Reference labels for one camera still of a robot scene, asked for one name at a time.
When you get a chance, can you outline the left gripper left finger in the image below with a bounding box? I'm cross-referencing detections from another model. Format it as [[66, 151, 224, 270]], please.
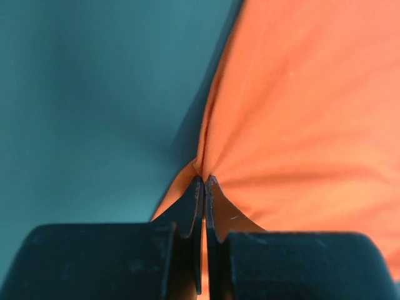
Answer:
[[1, 177, 204, 300]]

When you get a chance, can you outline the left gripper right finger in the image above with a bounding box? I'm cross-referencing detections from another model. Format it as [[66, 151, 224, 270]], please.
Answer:
[[204, 176, 399, 300]]

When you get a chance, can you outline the orange t shirt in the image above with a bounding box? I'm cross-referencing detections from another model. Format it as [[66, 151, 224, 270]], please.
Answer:
[[150, 0, 400, 300]]

